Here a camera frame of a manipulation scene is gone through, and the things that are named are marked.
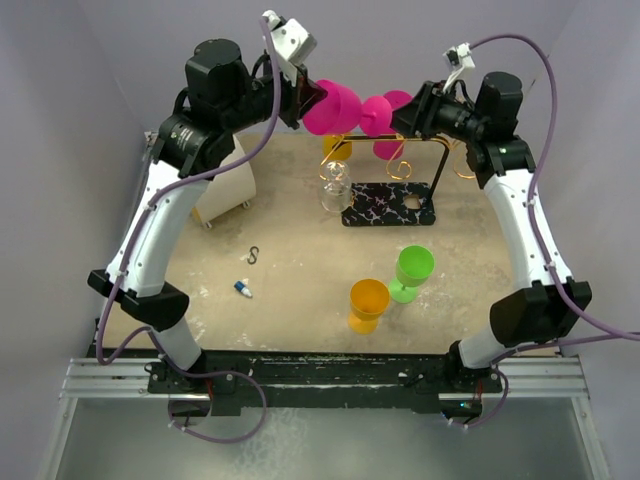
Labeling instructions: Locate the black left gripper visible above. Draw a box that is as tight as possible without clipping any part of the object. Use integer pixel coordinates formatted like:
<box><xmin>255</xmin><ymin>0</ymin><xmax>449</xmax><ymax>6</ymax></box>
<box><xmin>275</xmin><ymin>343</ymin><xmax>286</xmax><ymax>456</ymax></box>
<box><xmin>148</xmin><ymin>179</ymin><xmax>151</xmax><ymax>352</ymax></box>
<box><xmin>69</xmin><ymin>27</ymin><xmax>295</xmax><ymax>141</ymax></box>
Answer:
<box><xmin>221</xmin><ymin>55</ymin><xmax>327</xmax><ymax>135</ymax></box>

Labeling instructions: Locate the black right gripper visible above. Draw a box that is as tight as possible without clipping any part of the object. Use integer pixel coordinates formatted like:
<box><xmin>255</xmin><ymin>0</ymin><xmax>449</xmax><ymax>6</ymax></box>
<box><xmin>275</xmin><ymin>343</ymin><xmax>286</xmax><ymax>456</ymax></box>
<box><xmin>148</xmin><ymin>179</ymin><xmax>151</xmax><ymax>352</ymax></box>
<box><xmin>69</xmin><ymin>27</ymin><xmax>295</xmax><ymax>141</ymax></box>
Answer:
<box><xmin>381</xmin><ymin>79</ymin><xmax>486</xmax><ymax>143</ymax></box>

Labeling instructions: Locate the pink plastic wine glass front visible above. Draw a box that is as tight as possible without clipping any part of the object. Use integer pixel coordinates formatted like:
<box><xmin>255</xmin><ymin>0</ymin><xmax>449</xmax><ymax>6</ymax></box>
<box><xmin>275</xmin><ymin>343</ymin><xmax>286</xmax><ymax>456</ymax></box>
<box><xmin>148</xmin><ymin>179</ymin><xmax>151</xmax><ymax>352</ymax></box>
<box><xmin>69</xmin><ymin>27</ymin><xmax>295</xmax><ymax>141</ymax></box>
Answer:
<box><xmin>302</xmin><ymin>79</ymin><xmax>393</xmax><ymax>137</ymax></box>

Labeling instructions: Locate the pink plastic wine glass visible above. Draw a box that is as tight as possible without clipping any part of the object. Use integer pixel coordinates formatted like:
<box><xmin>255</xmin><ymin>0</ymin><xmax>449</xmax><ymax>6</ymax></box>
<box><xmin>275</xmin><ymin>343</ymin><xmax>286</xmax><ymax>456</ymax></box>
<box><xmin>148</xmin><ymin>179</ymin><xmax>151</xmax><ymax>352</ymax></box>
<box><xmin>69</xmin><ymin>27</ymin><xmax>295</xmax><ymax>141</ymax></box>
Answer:
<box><xmin>302</xmin><ymin>79</ymin><xmax>393</xmax><ymax>137</ymax></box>
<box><xmin>372</xmin><ymin>89</ymin><xmax>415</xmax><ymax>162</ymax></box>

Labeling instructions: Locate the orange plastic wine glass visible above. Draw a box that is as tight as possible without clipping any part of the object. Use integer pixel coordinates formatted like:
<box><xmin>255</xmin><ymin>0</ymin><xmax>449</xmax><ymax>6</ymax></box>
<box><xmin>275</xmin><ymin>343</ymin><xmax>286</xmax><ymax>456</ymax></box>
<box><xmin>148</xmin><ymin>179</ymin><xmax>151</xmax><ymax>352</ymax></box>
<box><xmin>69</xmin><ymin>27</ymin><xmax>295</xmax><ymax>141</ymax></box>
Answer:
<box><xmin>348</xmin><ymin>279</ymin><xmax>391</xmax><ymax>335</ymax></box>
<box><xmin>323</xmin><ymin>135</ymin><xmax>353</xmax><ymax>161</ymax></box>

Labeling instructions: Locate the clear glass wine glass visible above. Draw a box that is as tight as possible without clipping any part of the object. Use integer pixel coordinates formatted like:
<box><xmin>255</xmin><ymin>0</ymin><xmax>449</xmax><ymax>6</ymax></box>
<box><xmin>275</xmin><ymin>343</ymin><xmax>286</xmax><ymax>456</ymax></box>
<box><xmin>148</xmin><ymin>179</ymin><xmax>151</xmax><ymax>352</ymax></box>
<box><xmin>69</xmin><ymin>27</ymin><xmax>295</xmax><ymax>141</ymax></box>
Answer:
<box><xmin>320</xmin><ymin>160</ymin><xmax>352</xmax><ymax>213</ymax></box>

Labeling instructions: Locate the green plastic wine glass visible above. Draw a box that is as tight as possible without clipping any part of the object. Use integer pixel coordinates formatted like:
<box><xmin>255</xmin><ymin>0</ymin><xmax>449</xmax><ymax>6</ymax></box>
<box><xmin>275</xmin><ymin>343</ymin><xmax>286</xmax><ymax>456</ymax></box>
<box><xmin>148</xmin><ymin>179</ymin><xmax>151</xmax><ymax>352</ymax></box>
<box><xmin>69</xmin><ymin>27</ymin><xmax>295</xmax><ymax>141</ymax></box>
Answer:
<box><xmin>388</xmin><ymin>245</ymin><xmax>435</xmax><ymax>304</ymax></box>

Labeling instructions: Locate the orange plastic wine glass front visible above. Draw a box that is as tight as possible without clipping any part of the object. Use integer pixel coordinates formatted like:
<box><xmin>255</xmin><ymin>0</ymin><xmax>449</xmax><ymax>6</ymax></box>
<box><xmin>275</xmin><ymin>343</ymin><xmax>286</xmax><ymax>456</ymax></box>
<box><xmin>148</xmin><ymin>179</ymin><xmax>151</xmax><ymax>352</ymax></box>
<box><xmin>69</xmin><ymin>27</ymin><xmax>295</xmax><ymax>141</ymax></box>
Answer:
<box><xmin>348</xmin><ymin>279</ymin><xmax>391</xmax><ymax>335</ymax></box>

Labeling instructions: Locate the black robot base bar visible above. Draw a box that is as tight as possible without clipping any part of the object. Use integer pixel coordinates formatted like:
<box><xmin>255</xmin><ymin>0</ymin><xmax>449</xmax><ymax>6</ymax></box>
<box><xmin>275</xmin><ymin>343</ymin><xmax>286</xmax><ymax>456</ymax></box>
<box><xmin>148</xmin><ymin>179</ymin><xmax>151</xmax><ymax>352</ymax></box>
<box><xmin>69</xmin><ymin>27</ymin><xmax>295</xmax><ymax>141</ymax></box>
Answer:
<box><xmin>123</xmin><ymin>348</ymin><xmax>503</xmax><ymax>418</ymax></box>

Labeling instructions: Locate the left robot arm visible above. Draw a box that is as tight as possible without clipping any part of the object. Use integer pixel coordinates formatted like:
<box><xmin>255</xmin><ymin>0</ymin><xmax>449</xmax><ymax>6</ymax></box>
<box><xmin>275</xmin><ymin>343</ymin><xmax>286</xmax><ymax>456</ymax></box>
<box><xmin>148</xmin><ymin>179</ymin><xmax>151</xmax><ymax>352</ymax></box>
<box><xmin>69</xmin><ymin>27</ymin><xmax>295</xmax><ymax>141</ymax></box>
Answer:
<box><xmin>88</xmin><ymin>29</ymin><xmax>326</xmax><ymax>392</ymax></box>

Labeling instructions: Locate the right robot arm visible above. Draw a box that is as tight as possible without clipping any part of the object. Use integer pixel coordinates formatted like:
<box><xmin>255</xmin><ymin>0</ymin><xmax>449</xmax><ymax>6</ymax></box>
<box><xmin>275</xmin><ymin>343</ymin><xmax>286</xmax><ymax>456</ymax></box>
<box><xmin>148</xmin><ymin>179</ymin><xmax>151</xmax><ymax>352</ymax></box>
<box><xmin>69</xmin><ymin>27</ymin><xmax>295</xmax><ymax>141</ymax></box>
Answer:
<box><xmin>391</xmin><ymin>72</ymin><xmax>592</xmax><ymax>391</ymax></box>

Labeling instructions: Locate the white cylindrical container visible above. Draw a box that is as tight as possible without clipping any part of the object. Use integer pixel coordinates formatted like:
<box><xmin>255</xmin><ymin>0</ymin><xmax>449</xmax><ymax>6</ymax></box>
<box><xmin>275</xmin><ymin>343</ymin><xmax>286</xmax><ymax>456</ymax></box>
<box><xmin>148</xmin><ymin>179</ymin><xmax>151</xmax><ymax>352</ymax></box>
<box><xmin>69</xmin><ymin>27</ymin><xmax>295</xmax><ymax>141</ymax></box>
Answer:
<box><xmin>192</xmin><ymin>162</ymin><xmax>256</xmax><ymax>228</ymax></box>

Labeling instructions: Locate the black carabiner clip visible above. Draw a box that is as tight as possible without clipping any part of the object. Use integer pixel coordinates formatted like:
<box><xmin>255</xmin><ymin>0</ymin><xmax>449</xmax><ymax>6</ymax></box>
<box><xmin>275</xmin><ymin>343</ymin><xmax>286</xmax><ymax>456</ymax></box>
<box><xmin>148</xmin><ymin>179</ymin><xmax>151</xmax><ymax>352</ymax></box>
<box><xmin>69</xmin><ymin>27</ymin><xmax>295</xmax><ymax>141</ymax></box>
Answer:
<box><xmin>247</xmin><ymin>246</ymin><xmax>260</xmax><ymax>265</ymax></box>

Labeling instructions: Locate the blue capped small tube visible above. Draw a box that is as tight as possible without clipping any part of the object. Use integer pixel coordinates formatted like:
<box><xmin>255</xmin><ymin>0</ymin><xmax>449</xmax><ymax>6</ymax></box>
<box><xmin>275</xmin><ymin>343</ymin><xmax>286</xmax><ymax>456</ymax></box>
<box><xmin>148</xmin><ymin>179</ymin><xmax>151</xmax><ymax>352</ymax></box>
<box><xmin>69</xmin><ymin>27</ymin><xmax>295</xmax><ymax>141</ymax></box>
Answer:
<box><xmin>234</xmin><ymin>281</ymin><xmax>253</xmax><ymax>298</ymax></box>

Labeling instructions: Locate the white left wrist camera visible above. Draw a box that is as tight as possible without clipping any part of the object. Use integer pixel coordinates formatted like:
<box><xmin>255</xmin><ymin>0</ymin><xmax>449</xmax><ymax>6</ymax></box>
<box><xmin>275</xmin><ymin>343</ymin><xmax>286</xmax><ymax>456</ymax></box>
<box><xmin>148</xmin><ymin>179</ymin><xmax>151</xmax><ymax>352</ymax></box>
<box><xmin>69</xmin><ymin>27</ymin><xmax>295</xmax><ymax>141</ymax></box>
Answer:
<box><xmin>262</xmin><ymin>10</ymin><xmax>317</xmax><ymax>87</ymax></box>

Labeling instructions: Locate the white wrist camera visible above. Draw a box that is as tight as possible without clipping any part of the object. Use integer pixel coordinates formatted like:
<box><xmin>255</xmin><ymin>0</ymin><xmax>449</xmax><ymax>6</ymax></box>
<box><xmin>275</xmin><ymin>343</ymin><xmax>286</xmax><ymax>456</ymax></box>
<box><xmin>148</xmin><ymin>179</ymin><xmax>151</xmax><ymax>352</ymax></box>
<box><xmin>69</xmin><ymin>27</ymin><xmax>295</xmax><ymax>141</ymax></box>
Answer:
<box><xmin>262</xmin><ymin>10</ymin><xmax>317</xmax><ymax>87</ymax></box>
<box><xmin>442</xmin><ymin>42</ymin><xmax>475</xmax><ymax>93</ymax></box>

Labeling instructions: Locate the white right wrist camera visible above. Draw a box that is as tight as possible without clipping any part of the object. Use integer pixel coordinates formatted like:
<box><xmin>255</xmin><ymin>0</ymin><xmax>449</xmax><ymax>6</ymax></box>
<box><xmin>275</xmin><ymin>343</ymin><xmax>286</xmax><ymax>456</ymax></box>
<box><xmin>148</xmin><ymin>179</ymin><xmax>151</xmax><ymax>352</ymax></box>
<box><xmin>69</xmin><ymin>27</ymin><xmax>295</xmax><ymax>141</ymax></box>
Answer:
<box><xmin>442</xmin><ymin>42</ymin><xmax>475</xmax><ymax>93</ymax></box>

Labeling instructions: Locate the gold wire wine glass rack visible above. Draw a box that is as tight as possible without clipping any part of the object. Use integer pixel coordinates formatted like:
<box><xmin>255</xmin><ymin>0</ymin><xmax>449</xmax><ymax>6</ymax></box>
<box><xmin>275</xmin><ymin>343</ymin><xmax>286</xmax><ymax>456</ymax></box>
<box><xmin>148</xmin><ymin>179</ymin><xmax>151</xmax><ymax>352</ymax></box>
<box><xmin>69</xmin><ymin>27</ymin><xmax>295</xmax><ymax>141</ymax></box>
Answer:
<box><xmin>318</xmin><ymin>133</ymin><xmax>463</xmax><ymax>227</ymax></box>

